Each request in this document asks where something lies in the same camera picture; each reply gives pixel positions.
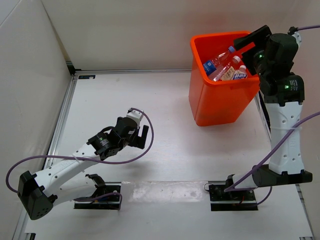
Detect white blue label bottle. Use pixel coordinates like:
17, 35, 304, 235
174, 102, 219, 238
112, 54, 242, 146
231, 65, 248, 80

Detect yellow label plastic bottle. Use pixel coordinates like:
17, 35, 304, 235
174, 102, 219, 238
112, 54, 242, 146
212, 55, 241, 82

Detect blue label purple cap bottle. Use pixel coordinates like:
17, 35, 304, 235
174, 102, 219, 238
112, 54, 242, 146
202, 45, 236, 76

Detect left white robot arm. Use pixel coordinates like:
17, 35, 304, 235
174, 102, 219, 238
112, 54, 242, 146
16, 110, 154, 221

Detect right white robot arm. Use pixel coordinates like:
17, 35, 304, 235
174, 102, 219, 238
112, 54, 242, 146
224, 25, 313, 200

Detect orange plastic bin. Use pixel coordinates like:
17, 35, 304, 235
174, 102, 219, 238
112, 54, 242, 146
188, 31, 260, 127

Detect blue label sticker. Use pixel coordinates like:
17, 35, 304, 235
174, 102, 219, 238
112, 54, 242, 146
78, 75, 96, 80

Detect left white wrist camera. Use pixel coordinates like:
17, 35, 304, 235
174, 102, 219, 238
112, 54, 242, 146
126, 108, 144, 127

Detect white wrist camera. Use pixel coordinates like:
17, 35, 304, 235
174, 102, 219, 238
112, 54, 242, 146
287, 26, 302, 47
126, 108, 144, 127

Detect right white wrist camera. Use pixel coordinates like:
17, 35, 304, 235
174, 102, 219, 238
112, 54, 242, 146
287, 26, 302, 47

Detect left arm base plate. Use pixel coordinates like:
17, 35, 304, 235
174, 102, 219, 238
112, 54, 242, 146
73, 182, 122, 211

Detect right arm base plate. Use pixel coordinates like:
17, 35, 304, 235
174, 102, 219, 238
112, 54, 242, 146
203, 182, 258, 212

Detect aluminium table frame rail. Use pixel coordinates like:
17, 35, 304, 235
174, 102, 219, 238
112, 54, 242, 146
12, 60, 80, 240

